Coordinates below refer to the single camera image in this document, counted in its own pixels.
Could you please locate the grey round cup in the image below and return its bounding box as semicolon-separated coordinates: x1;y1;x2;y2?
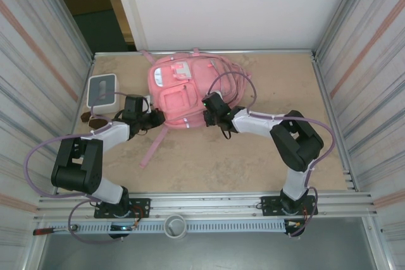
164;214;187;238

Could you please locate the white tissue box grey top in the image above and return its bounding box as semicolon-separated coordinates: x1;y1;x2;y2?
87;73;121;115

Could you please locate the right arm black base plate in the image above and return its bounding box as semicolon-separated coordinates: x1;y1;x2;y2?
259;195;318;217

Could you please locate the aluminium mounting rail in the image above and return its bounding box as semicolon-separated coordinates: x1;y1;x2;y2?
37;191;379;221

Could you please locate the red-handled screwdriver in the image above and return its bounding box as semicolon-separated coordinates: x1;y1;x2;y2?
33;224;79;236

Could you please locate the grey metal shelf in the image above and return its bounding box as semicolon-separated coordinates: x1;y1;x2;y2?
23;218;393;270

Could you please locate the white slotted cable duct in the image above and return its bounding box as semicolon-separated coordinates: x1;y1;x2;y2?
74;221;289;233

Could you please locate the translucent side panel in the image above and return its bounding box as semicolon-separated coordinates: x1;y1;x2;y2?
311;0;405;270
0;0;96;270

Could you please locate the pink backpack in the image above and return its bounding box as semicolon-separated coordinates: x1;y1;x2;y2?
139;47;251;168

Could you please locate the aluminium table edge bar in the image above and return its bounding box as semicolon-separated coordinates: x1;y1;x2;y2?
92;49;318;59

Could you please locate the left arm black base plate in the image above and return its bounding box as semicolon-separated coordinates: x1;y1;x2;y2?
94;198;151;219

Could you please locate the brown piece with white band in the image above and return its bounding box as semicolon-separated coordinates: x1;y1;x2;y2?
88;118;110;129

